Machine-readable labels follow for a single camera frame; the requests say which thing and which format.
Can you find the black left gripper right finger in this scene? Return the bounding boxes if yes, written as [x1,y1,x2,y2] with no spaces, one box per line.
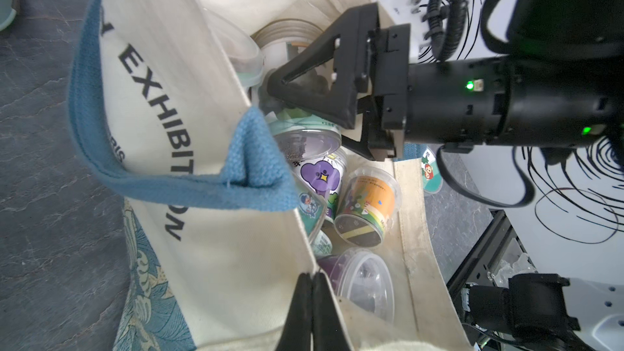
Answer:
[311,272,352,351]

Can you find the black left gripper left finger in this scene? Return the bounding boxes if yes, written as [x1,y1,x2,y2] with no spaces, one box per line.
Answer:
[276,273,313,351]

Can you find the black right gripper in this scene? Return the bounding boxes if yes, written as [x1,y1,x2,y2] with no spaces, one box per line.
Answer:
[266,3,512,161]

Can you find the cream canvas bag blue handles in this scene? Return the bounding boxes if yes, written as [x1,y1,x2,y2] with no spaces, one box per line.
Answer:
[68,0,470,350]

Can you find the large radish label seed jar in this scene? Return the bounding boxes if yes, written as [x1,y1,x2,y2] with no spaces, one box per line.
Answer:
[421,147,444,196]

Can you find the silver label jar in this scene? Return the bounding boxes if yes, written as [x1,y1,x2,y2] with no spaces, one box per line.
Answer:
[252,19,323,114]

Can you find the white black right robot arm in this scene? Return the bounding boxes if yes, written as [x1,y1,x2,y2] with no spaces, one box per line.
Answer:
[266,0,623,165]

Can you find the purple flower label jar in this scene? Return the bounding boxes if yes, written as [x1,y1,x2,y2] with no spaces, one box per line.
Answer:
[291,148,347,224]

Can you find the orange label small jar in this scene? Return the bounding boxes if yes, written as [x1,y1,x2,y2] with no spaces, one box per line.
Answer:
[334,167,402,249]

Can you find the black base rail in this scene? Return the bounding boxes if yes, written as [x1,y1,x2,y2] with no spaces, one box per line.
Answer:
[445,209,624,351]

